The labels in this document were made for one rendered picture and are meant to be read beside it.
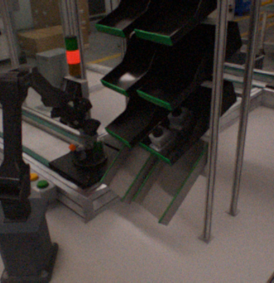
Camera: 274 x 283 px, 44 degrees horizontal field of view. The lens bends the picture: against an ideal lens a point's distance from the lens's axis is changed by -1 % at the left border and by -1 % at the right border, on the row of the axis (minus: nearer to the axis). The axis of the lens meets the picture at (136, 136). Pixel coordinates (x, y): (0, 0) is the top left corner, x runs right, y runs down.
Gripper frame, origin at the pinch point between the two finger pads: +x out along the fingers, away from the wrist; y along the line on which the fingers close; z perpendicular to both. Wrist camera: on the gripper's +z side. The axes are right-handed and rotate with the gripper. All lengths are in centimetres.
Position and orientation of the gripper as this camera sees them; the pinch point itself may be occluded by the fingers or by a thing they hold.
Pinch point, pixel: (87, 128)
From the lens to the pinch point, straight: 132.8
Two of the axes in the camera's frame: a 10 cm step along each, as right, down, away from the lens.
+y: -7.4, -2.9, 6.1
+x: 4.7, 4.3, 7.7
